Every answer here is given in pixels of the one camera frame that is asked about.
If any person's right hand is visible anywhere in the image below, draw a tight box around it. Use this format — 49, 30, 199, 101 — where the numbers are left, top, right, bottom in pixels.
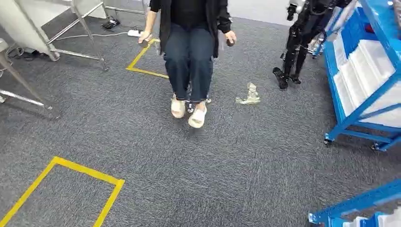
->
138, 30, 154, 45

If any blue plastic bin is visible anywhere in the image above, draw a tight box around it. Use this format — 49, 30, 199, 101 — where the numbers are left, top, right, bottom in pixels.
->
340, 7, 377, 61
360, 211, 385, 227

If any blue metal shelf rack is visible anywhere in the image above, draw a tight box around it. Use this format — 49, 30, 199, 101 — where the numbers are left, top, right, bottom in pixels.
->
322, 0, 401, 153
308, 180, 401, 227

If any black and silver humanoid robot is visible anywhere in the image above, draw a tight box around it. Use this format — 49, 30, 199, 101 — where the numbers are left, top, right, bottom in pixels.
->
272, 0, 353, 91

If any person's left hand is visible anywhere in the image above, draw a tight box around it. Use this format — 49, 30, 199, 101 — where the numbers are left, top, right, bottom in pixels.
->
224, 30, 238, 45

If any person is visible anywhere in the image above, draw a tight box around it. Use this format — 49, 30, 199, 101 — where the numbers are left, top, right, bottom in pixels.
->
138, 0, 238, 130

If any crumpled clear plastic wrap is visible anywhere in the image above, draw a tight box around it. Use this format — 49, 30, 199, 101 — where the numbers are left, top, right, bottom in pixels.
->
235, 82, 261, 105

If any black power adapter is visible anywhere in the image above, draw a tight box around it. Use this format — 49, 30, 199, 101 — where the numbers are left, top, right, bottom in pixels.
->
101, 17, 121, 31

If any steel tube leg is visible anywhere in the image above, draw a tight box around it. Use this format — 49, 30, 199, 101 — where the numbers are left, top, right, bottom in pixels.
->
0, 38, 54, 111

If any wheeled stool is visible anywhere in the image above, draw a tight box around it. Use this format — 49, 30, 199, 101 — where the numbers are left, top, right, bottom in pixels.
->
186, 81, 211, 114

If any yellow floor tape square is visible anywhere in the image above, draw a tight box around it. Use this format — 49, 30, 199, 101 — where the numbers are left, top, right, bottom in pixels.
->
125, 38, 170, 80
0, 156, 126, 227

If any white power cable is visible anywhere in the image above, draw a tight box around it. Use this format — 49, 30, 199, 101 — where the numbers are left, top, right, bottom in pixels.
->
54, 31, 130, 42

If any white plastic bin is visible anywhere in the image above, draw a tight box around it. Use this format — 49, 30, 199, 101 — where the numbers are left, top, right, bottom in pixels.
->
342, 216, 369, 227
359, 82, 401, 128
332, 32, 396, 109
377, 206, 401, 227

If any white board panel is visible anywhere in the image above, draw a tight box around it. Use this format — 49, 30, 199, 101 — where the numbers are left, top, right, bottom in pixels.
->
0, 0, 61, 62

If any steel tube frame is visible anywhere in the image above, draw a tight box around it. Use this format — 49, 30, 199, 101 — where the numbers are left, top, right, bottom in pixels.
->
46, 0, 148, 72

